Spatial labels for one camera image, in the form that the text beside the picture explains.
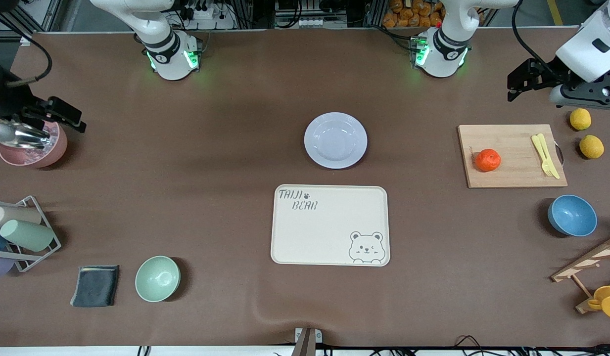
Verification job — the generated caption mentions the pale lavender round plate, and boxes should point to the pale lavender round plate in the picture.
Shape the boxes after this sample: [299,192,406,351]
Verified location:
[304,112,368,170]

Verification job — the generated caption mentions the pink bowl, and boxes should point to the pink bowl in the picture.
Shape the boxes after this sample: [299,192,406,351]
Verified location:
[0,120,68,168]

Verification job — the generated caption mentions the shiny metal scoop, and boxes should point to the shiny metal scoop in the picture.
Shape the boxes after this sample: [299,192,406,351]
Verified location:
[0,124,52,150]

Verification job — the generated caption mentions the yellow lemon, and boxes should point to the yellow lemon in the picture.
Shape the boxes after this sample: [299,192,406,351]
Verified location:
[579,134,605,160]
[569,108,592,131]

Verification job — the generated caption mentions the yellow plastic fork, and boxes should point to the yellow plastic fork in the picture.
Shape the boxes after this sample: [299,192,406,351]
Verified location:
[531,134,556,178]

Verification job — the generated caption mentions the wooden cutting board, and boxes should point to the wooden cutting board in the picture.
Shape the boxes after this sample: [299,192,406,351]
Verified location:
[457,124,568,189]

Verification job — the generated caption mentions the yellow plastic knife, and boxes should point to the yellow plastic knife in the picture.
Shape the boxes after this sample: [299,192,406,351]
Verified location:
[537,133,561,179]

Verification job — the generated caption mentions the beige cup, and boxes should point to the beige cup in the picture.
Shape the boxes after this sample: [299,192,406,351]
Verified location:
[0,205,42,227]

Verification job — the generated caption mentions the mint green cup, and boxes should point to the mint green cup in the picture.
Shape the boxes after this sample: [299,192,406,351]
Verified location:
[0,219,54,252]

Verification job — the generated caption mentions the pile of orange fruit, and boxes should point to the pile of orange fruit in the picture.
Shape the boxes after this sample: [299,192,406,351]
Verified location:
[382,0,446,28]

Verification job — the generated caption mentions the blue bowl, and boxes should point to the blue bowl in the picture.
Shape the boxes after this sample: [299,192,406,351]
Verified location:
[548,194,598,237]

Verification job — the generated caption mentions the dark grey folded cloth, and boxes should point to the dark grey folded cloth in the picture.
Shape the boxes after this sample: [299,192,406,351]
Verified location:
[70,265,120,308]

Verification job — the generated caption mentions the white power strip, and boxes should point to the white power strip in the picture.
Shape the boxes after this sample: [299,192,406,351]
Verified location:
[184,0,237,30]

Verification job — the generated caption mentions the mint green bowl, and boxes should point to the mint green bowl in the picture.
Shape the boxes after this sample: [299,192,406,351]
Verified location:
[135,256,181,303]

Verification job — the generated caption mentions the wooden mug rack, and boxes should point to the wooden mug rack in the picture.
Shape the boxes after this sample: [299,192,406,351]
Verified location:
[551,232,610,314]

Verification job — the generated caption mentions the yellow mug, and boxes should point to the yellow mug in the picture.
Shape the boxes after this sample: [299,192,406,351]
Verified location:
[588,285,610,320]

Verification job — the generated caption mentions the cream tray with bear print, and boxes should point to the cream tray with bear print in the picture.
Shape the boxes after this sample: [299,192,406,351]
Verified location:
[271,185,390,267]

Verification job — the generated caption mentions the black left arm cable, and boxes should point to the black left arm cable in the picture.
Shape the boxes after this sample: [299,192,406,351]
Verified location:
[511,0,559,75]

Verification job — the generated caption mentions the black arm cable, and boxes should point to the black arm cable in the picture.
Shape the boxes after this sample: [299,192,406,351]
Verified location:
[7,31,53,88]
[511,0,559,75]

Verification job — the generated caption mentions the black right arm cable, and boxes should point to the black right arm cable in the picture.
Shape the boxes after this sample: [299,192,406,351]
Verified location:
[7,31,53,88]

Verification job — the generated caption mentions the grey wire cup rack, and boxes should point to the grey wire cup rack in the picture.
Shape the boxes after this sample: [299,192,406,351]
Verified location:
[0,195,62,273]

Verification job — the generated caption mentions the black cables at table edge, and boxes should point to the black cables at table edge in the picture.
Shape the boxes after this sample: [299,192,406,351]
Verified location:
[453,335,610,356]

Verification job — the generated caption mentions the metal camera stand clamp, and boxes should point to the metal camera stand clamp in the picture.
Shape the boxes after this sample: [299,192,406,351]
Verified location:
[291,327,323,356]

